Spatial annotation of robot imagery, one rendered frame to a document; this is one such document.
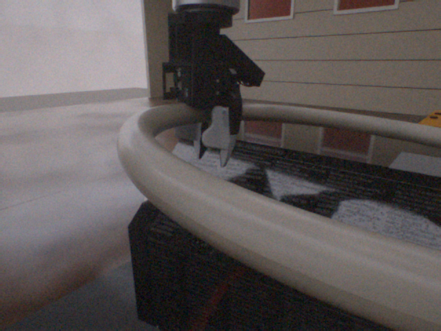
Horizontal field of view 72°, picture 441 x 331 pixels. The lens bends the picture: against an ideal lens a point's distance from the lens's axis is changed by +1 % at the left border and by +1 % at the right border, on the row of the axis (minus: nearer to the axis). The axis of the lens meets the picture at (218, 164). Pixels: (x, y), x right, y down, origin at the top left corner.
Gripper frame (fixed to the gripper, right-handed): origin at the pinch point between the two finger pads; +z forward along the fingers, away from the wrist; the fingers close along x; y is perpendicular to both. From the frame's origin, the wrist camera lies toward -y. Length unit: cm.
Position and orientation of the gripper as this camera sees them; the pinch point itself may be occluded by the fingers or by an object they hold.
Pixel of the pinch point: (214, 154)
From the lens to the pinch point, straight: 48.3
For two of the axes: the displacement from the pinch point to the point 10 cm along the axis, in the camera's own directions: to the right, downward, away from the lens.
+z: -0.3, 9.5, 3.1
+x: 6.8, 2.4, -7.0
